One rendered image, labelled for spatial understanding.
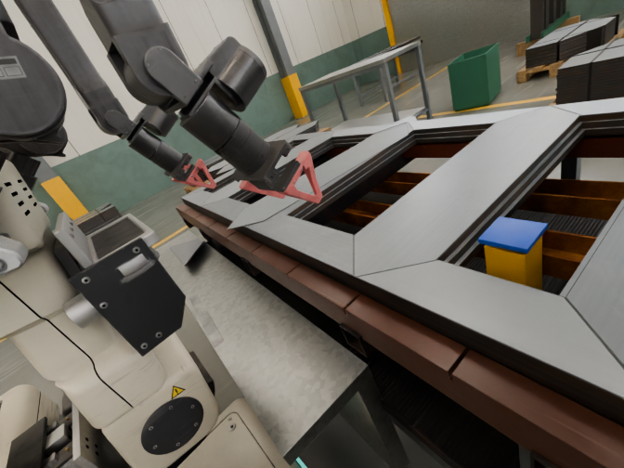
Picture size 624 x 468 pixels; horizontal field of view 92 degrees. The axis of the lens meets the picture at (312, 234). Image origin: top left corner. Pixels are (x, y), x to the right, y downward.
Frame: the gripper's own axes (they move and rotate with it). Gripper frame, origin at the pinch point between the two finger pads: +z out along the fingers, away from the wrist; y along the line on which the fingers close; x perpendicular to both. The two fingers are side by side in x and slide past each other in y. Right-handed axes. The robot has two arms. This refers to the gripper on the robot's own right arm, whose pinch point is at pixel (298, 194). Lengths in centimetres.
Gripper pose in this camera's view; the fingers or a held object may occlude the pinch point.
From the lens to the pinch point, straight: 49.7
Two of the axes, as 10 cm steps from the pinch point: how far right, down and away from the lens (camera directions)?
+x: -4.7, 8.6, -1.9
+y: -6.2, -1.7, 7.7
